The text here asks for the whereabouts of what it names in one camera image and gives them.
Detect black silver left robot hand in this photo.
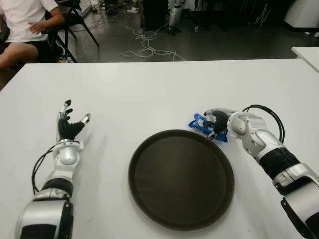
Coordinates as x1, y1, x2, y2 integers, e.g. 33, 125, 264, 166
56, 99, 92, 142

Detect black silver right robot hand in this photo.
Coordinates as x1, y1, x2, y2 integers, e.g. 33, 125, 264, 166
203, 108, 237, 139

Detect blue Oreo cookie pack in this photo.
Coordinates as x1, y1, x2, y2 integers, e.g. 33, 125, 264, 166
188, 113, 229, 143

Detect round dark brown tray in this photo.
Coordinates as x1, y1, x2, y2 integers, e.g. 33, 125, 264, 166
128, 129, 235, 231

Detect white side table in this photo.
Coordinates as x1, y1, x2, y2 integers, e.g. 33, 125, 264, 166
291, 46, 319, 74

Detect black folding chair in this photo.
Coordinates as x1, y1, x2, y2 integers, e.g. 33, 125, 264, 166
41, 0, 100, 63

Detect silver humanoid robot legs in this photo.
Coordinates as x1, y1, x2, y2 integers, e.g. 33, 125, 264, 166
167, 0, 185, 34

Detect seated person in white shirt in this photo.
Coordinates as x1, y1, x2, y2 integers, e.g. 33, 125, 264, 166
0, 0, 66, 90

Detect white cabinet with black base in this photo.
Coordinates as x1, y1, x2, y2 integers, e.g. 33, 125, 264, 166
284, 0, 319, 33

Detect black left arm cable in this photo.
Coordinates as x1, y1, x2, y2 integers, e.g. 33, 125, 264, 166
31, 144, 59, 194

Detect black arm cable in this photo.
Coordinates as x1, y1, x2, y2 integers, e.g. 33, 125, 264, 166
241, 104, 285, 144
31, 144, 59, 194

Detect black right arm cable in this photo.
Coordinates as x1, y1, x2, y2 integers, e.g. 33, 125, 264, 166
241, 104, 285, 144

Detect white tangled floor cable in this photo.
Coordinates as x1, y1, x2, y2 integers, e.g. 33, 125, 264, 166
121, 14, 186, 62

